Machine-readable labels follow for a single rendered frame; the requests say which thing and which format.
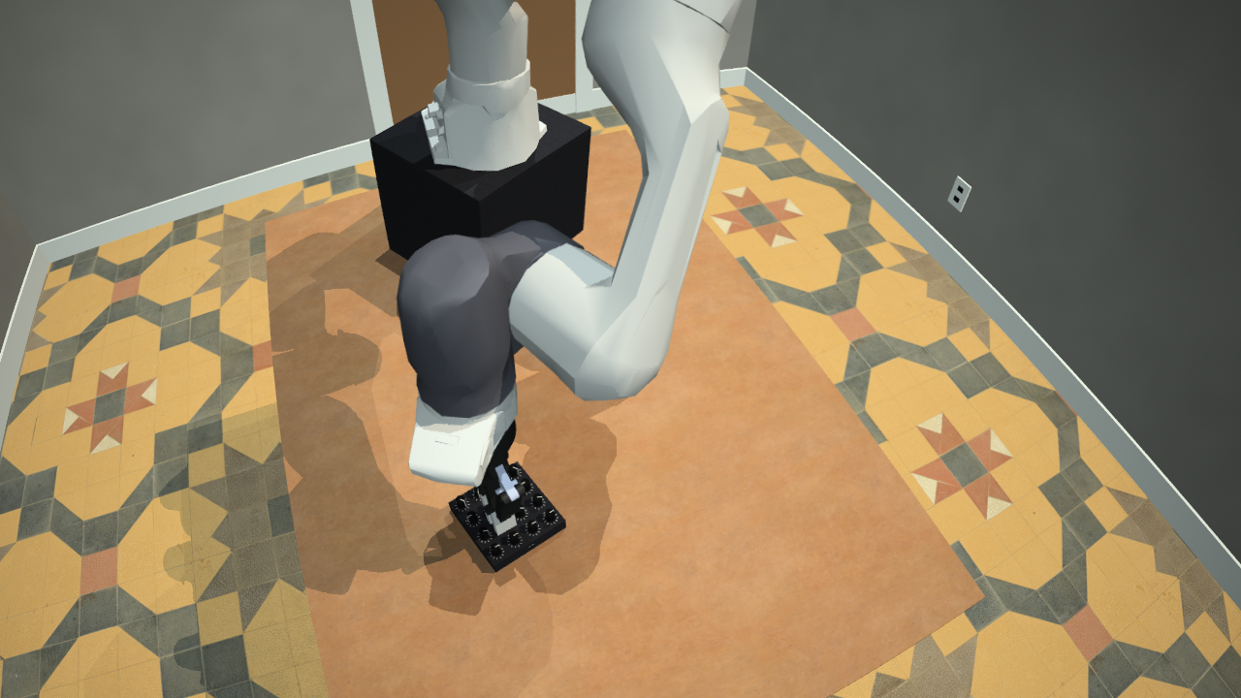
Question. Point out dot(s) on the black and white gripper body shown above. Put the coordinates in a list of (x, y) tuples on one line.
[(500, 452)]

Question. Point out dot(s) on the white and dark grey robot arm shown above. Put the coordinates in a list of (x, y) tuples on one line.
[(462, 300)]

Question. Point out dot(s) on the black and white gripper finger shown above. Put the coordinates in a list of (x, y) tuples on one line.
[(501, 511), (484, 500)]

